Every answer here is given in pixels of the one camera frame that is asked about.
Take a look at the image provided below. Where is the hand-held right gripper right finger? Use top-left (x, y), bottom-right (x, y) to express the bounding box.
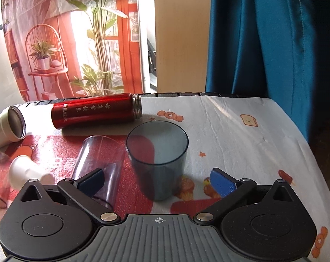
top-left (193, 167), bottom-right (294, 225)

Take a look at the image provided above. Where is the printed plant backdrop cloth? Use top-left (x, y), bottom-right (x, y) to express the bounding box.
top-left (1, 0), bottom-right (141, 102)

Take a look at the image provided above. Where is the light wooden panel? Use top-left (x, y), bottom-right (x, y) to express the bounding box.
top-left (153, 0), bottom-right (212, 94)

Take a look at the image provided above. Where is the blue curtain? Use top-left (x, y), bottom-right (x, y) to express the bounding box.
top-left (205, 0), bottom-right (330, 149)

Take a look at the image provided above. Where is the smoky grey transparent cup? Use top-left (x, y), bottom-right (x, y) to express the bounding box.
top-left (126, 120), bottom-right (189, 201)

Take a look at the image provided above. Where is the clear plastic cup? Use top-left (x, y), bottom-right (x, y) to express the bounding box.
top-left (72, 135), bottom-right (126, 209)

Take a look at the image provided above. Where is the small white paper cup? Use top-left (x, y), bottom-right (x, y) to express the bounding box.
top-left (9, 155), bottom-right (57, 192)

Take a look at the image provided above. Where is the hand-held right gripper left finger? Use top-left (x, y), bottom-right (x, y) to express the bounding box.
top-left (19, 168), bottom-right (121, 224)

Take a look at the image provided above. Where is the cream thermos cup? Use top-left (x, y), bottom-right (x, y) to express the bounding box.
top-left (0, 105), bottom-right (27, 151)

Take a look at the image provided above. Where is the printed white tablecloth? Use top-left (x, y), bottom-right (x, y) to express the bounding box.
top-left (0, 94), bottom-right (330, 262)

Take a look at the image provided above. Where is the red thermos bottle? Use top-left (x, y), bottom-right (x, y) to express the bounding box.
top-left (51, 93), bottom-right (143, 129)

